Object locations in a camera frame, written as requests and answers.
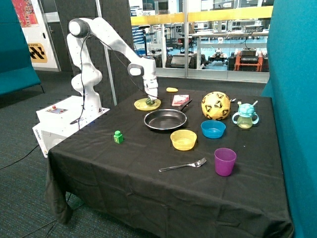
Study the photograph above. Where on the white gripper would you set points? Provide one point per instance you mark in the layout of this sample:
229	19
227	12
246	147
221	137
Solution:
151	88

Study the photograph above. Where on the green toy capsicum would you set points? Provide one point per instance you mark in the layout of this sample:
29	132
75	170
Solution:
149	101

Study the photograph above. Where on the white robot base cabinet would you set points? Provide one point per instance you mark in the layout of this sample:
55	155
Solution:
62	119

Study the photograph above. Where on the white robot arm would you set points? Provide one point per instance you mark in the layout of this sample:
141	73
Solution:
83	28

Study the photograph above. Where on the yellow plastic plate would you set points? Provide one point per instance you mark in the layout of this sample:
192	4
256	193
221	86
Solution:
142	106

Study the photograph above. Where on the black frying pan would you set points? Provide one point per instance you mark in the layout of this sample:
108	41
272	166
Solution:
167	119

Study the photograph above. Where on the pink red box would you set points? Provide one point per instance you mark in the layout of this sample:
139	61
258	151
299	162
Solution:
178	100

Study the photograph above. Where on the green toy block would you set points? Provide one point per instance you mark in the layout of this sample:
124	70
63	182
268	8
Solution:
118	137

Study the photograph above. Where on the yellow plastic bowl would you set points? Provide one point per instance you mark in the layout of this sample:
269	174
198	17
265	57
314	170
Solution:
183	139

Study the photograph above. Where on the yellow soccer ball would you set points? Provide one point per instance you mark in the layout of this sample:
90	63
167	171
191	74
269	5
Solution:
216	105

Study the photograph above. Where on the black tablecloth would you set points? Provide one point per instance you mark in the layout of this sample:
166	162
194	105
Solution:
124	181

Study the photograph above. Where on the blue plastic bowl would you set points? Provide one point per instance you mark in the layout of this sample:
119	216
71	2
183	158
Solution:
213	129

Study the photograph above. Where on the white lab workbench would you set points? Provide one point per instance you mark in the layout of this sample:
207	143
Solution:
220	47

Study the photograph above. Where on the silver metal fork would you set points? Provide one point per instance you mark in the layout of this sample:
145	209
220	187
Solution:
195	165

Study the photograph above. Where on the purple plastic cup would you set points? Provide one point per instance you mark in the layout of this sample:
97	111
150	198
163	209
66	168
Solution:
224	159

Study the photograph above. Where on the teal sippy cup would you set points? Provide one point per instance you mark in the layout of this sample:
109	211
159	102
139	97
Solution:
246	116

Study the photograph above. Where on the orange black wheeled robot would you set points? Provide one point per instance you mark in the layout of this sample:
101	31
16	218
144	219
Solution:
249	59

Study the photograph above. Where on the yellow black sign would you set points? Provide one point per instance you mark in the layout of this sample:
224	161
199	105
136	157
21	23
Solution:
37	53

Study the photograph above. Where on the teal sofa bench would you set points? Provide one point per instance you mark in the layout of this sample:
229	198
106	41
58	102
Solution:
16	70

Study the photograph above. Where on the teal partition panel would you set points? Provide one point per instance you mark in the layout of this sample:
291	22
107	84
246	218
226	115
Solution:
292	85

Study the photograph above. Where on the red wall poster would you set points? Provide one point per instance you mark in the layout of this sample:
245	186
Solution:
25	13

